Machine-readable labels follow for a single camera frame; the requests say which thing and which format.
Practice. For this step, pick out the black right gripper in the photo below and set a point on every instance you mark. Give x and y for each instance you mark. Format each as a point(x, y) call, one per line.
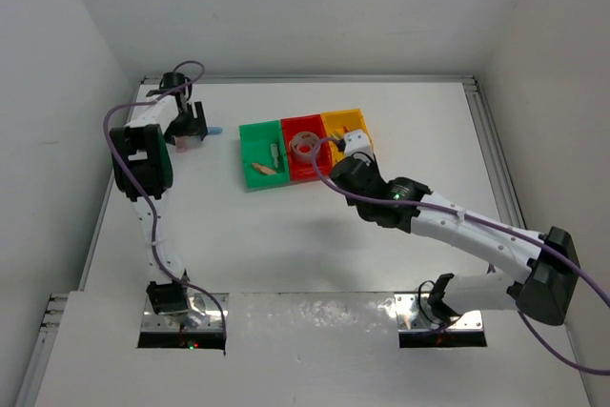
point(373, 169)

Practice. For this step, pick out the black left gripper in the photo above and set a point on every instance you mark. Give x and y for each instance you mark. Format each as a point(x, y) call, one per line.
point(193, 128)

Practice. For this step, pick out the yellow plastic bin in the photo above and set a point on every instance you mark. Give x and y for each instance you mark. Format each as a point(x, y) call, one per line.
point(345, 121)

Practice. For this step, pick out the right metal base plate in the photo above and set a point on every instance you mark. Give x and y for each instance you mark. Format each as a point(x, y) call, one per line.
point(414, 315)

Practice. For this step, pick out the wide clear tape roll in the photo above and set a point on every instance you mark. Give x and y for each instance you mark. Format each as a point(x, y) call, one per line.
point(310, 137)

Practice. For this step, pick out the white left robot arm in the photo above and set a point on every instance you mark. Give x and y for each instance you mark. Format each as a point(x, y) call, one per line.
point(143, 172)

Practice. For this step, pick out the small clear tape roll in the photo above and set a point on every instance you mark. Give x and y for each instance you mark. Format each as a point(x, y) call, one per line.
point(304, 148)

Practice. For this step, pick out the red plastic bin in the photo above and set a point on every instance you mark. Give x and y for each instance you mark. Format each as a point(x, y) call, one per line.
point(290, 127)

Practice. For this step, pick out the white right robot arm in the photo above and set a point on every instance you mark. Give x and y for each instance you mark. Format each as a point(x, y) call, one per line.
point(533, 272)

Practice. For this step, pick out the pink eraser stick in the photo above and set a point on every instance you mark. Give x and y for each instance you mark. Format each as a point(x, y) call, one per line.
point(181, 144)

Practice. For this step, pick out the metal base plate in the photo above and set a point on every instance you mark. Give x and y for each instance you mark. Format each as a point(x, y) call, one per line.
point(414, 315)
point(202, 316)

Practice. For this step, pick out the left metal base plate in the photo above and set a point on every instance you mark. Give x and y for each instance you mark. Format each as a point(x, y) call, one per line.
point(202, 316)

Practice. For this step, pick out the green eraser stick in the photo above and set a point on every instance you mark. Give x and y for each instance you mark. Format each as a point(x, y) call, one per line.
point(277, 158)

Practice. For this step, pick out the green plastic bin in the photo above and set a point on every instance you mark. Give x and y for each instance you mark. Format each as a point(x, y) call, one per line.
point(255, 140)

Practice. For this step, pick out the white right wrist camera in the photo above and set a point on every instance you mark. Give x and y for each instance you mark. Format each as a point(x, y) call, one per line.
point(356, 142)

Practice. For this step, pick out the aluminium frame rail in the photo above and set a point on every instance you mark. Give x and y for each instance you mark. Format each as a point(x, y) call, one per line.
point(501, 182)

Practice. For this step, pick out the orange eraser stick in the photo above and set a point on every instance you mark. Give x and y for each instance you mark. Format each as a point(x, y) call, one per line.
point(265, 170)

